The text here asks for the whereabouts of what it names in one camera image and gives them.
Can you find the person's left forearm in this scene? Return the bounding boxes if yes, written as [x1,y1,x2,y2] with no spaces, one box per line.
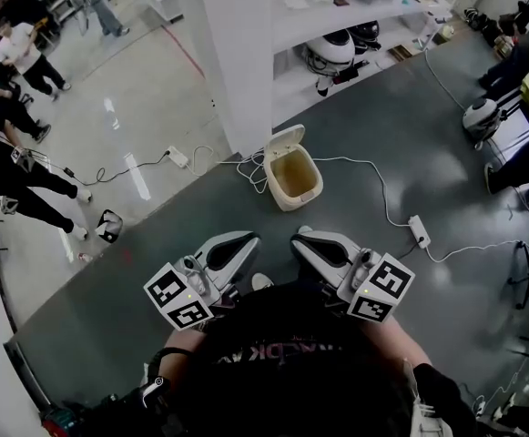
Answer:
[163,328,211,360]

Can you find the long white power cable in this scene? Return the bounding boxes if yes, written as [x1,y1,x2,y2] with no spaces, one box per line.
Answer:
[312,156,412,228]

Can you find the white power strip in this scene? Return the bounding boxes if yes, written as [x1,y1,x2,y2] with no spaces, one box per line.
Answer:
[167,146,189,169]
[408,215,432,249]

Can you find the black helmet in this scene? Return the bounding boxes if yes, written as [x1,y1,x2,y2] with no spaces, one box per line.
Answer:
[349,20,381,50]

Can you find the white and black robot head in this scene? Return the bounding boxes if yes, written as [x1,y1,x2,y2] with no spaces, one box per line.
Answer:
[306,30,357,70]

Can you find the person's black shirt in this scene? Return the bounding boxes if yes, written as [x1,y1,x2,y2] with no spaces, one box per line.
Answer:
[168,284,479,437]

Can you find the thin black floor cable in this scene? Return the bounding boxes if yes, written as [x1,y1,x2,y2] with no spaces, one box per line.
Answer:
[31,150,172,187]

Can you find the white cable bundle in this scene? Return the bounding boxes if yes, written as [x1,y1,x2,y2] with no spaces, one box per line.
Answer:
[216,146,274,195]

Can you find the person's left white shoe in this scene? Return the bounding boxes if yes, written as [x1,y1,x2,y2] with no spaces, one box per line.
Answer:
[250,272,275,291]

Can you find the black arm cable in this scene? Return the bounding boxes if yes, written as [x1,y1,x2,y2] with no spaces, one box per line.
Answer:
[148,346,201,382]

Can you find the white round floor device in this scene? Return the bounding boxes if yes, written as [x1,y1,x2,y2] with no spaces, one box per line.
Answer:
[462,97,504,143]

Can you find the white shelving unit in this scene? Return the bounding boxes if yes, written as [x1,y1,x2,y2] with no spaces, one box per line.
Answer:
[270,0,470,114]

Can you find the beige pedal trash bin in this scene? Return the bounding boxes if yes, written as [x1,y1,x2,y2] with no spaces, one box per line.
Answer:
[262,124,324,212]

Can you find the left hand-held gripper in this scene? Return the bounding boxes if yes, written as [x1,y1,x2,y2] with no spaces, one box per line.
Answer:
[143,230,262,331]

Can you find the red and teal device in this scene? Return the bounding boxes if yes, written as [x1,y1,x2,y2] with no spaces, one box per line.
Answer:
[40,407,84,437]

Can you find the person's right forearm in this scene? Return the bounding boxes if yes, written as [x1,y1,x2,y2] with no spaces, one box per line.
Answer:
[372,319,432,369]

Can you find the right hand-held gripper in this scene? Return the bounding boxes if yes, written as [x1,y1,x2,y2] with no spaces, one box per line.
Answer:
[290,229,416,325]

